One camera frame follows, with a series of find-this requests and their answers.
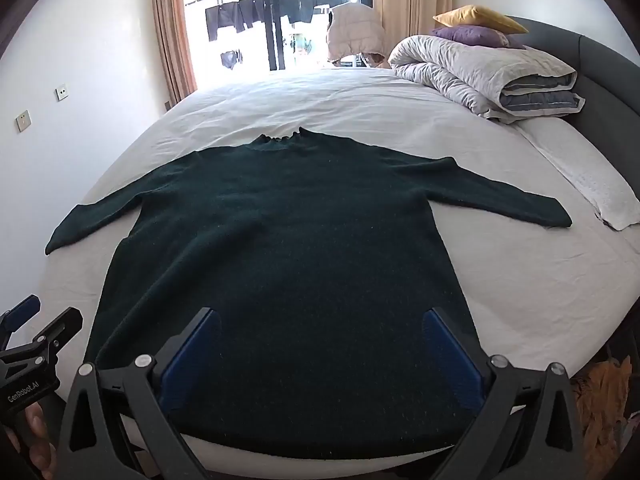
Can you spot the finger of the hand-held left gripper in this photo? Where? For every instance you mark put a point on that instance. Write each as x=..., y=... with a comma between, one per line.
x=62, y=327
x=22, y=310

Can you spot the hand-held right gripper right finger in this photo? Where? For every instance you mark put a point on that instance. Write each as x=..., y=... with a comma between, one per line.
x=450, y=355

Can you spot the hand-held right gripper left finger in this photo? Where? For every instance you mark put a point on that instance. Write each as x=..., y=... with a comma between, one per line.
x=192, y=360

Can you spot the dark green sweater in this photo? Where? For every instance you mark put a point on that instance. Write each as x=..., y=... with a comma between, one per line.
x=300, y=260

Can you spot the row of dark hanging clothes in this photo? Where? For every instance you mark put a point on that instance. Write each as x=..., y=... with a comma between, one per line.
x=235, y=15

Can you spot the person's left hand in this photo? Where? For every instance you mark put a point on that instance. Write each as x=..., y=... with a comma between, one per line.
x=37, y=425

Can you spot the crumpled yellow cloth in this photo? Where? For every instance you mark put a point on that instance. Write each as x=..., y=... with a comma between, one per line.
x=605, y=405

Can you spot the flat white pillow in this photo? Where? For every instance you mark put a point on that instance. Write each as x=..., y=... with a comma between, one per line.
x=590, y=175

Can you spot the bed with white sheet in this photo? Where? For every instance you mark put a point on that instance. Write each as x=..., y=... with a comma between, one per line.
x=350, y=105

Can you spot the folded grey white duvet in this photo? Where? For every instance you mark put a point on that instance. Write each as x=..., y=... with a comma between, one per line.
x=475, y=65

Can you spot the small dark hanging garment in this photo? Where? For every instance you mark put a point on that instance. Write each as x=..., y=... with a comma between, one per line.
x=231, y=59

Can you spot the beige curtain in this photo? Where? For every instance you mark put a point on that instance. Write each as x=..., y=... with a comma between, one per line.
x=415, y=0
x=170, y=35

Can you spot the purple pillow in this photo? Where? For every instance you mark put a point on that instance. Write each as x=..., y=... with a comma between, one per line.
x=470, y=36

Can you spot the grey upholstered headboard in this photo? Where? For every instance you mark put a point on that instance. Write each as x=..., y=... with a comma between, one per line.
x=610, y=70

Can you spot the yellow pillow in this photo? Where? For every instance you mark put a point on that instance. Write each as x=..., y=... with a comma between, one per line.
x=475, y=17

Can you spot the beige puffer jacket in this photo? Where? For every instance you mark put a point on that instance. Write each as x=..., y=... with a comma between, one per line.
x=352, y=30

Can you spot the beige wall socket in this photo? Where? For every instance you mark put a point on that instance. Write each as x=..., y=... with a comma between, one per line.
x=22, y=121
x=62, y=93

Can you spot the black window frame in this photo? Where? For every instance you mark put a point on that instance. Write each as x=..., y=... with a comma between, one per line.
x=276, y=20

